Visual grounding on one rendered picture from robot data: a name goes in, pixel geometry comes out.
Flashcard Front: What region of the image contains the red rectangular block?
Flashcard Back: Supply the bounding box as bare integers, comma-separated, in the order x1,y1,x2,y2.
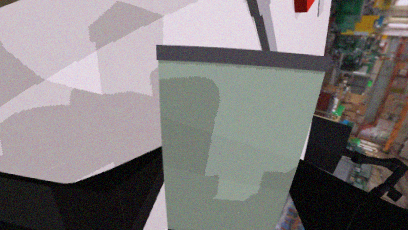
294,0,315,13

